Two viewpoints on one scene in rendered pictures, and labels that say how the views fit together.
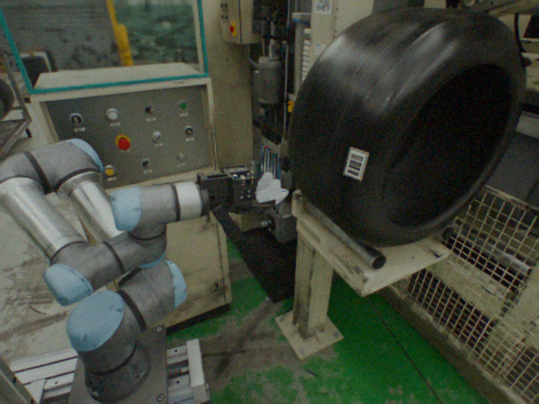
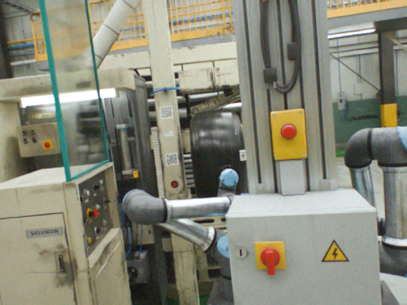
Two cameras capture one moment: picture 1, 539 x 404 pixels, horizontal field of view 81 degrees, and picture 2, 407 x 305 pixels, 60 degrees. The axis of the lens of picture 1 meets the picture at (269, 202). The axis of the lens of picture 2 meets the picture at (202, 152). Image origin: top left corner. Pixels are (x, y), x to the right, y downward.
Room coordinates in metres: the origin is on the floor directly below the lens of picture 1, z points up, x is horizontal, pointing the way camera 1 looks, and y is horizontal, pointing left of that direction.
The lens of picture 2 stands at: (-0.17, 1.65, 1.48)
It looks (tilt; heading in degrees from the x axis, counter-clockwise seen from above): 6 degrees down; 299
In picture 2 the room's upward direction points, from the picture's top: 6 degrees counter-clockwise
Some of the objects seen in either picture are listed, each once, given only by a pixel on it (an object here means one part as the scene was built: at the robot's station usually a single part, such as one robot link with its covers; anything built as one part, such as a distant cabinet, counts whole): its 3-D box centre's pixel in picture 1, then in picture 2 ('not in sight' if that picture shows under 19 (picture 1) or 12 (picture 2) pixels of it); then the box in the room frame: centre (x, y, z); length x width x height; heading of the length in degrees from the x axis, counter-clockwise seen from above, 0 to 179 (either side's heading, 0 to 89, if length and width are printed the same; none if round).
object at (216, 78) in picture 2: not in sight; (222, 79); (0.88, -0.67, 1.71); 0.61 x 0.25 x 0.15; 27
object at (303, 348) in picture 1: (308, 326); not in sight; (1.08, -0.21, 0.02); 0.27 x 0.27 x 0.04; 27
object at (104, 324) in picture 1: (104, 327); (231, 254); (0.45, 0.37, 0.88); 0.13 x 0.12 x 0.14; 140
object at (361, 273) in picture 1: (337, 244); (219, 218); (0.79, -0.22, 0.83); 0.36 x 0.09 x 0.06; 27
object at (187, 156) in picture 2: not in sight; (185, 173); (1.23, -0.58, 1.05); 0.20 x 0.15 x 0.30; 27
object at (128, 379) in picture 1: (115, 359); (234, 281); (0.44, 0.38, 0.77); 0.15 x 0.15 x 0.10
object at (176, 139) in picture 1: (155, 216); (75, 300); (1.23, 0.55, 0.63); 0.56 x 0.41 x 1.27; 117
